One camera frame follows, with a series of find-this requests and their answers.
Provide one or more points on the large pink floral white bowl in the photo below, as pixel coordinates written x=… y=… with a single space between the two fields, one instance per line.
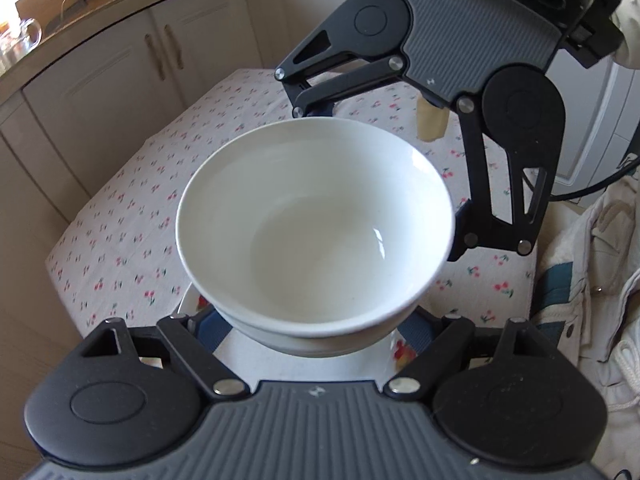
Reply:
x=300 y=220

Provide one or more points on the person's white jacket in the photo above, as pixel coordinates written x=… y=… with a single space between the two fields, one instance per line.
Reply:
x=590 y=310

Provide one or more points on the white plate one fruit print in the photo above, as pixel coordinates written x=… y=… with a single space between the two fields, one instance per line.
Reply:
x=300 y=367

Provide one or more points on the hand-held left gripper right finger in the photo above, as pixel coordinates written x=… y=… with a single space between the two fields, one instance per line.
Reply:
x=417 y=337

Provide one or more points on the person's right hand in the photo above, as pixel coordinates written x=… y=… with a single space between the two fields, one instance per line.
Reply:
x=431 y=122

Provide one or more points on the glass pitcher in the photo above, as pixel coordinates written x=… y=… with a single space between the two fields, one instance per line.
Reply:
x=17 y=40

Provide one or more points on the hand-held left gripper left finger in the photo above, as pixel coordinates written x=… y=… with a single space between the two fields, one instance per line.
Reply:
x=207 y=332

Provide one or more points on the cherry print tablecloth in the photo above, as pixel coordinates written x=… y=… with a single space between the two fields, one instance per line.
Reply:
x=150 y=185

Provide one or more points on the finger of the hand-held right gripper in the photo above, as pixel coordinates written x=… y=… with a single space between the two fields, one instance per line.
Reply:
x=325 y=87
x=537 y=210

